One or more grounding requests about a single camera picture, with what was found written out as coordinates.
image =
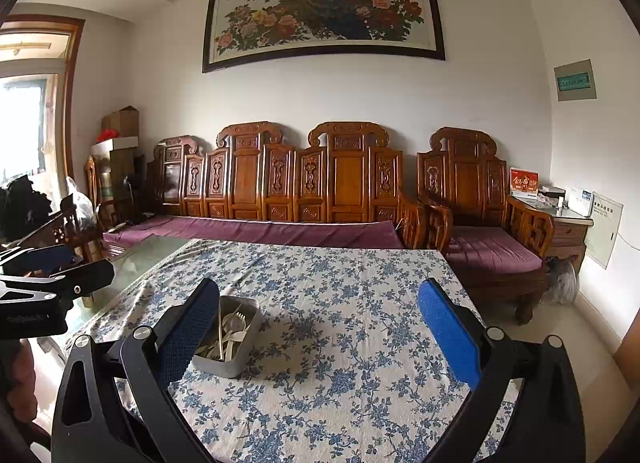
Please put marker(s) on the brown cardboard box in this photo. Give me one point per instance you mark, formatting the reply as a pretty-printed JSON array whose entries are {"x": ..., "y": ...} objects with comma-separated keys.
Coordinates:
[{"x": 121, "y": 122}]

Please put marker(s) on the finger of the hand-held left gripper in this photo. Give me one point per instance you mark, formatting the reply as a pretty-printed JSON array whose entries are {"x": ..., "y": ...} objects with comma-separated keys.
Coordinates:
[
  {"x": 52, "y": 258},
  {"x": 85, "y": 280}
]

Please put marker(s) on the red item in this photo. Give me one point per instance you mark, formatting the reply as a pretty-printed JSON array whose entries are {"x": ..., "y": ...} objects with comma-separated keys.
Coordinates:
[{"x": 107, "y": 135}]

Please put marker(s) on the black bag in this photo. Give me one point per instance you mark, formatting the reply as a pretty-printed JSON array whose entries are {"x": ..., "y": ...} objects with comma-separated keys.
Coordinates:
[{"x": 22, "y": 208}]

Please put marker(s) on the metal tin container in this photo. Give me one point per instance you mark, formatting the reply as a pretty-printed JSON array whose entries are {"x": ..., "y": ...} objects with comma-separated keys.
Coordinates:
[{"x": 225, "y": 368}]

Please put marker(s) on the white cardboard box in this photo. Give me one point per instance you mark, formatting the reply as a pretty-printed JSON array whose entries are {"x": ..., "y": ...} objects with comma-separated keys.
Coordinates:
[{"x": 115, "y": 145}]

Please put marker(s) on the carved wooden armchair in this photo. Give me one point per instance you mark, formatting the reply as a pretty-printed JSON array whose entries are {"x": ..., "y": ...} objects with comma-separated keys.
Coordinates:
[{"x": 462, "y": 178}]

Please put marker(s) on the grey wall electrical box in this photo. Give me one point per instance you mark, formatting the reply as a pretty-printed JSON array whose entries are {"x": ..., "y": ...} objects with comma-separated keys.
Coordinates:
[{"x": 575, "y": 80}]

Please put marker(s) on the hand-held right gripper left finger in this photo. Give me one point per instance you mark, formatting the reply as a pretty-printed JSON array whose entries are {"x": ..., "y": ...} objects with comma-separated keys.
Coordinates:
[{"x": 192, "y": 333}]

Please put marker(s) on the red desk calendar card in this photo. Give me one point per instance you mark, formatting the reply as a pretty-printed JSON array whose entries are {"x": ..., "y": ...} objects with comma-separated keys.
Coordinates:
[{"x": 523, "y": 181}]

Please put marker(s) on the dark wooden chair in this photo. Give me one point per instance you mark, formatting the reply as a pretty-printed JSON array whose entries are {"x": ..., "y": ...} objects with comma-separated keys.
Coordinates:
[{"x": 65, "y": 228}]

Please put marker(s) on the framed peacock painting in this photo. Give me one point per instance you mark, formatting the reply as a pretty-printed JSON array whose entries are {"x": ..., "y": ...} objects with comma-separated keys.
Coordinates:
[{"x": 320, "y": 13}]

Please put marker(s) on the grey fluffy bag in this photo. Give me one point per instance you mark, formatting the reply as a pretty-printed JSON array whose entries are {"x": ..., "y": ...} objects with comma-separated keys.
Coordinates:
[{"x": 561, "y": 282}]

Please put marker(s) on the person's left forearm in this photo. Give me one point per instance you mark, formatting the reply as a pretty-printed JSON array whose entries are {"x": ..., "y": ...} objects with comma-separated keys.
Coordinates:
[{"x": 22, "y": 378}]

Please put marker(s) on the wooden side table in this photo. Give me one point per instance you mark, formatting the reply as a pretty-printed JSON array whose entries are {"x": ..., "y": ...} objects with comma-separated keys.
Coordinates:
[{"x": 565, "y": 238}]

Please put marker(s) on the blue floral tablecloth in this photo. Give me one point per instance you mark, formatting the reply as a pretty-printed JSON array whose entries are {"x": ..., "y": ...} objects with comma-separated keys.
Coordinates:
[{"x": 325, "y": 343}]

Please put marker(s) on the carved wooden sofa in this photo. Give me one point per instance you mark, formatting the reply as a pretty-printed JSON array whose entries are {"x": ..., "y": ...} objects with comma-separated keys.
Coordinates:
[{"x": 345, "y": 178}]

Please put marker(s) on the glass top table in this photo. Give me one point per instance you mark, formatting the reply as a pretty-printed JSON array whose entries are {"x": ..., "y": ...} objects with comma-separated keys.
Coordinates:
[{"x": 140, "y": 258}]

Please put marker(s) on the wooden door frame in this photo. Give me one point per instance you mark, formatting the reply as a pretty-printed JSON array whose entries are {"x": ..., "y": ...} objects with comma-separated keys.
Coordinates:
[{"x": 75, "y": 93}]

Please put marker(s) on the clear plastic bag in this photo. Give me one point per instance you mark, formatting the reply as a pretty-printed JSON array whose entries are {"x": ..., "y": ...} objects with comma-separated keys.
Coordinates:
[{"x": 82, "y": 200}]

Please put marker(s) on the purple sofa cushion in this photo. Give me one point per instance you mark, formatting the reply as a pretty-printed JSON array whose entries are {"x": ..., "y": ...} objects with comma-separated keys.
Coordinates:
[{"x": 250, "y": 230}]

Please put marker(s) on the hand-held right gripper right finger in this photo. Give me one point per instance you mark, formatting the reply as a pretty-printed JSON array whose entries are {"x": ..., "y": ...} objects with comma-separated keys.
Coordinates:
[{"x": 450, "y": 338}]

